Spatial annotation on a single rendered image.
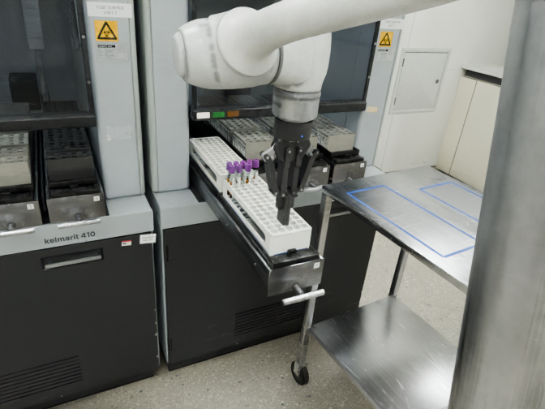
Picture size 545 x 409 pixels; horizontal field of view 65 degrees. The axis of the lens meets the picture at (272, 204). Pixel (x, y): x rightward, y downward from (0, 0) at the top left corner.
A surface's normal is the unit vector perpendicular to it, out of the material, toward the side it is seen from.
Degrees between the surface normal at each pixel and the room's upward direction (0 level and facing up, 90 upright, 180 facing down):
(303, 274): 90
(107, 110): 90
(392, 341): 0
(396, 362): 0
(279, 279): 90
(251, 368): 0
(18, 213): 90
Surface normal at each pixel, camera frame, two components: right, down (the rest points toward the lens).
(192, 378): 0.08, -0.88
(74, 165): 0.44, 0.45
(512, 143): -0.98, 0.08
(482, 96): -0.90, 0.14
